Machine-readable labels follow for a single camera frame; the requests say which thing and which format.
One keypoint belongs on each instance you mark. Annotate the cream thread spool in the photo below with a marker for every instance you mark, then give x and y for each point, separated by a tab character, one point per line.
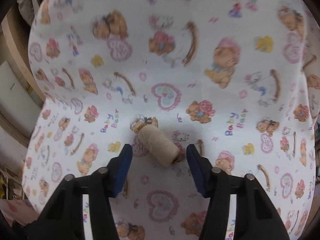
163	149

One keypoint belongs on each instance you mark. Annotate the baby bear patterned cloth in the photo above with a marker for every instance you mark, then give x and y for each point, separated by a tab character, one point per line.
239	79

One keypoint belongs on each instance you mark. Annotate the white appliance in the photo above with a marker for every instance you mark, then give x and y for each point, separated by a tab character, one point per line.
17	107

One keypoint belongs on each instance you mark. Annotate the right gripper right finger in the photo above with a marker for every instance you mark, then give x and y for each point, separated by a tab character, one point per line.
256	216

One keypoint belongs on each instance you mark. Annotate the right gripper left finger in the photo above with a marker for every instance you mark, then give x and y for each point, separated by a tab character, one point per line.
62	216

